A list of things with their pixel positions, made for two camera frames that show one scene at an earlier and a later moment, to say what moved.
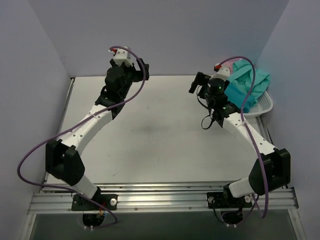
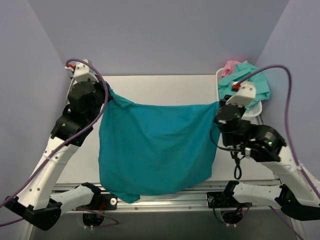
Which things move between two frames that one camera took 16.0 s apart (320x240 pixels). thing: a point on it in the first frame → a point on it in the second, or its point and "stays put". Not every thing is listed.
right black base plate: x=222 y=200 stays put
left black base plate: x=108 y=201 stays put
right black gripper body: x=198 y=81 → x=219 y=107
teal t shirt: x=240 y=82 → x=147 y=149
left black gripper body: x=139 y=71 → x=105 y=88
